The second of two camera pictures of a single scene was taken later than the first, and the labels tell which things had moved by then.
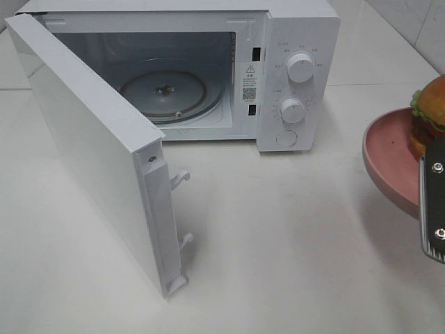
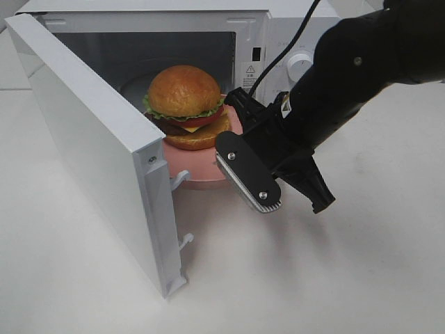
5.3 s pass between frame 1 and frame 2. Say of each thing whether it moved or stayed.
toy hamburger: moved
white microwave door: stayed
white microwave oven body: stayed
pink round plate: moved
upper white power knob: stayed
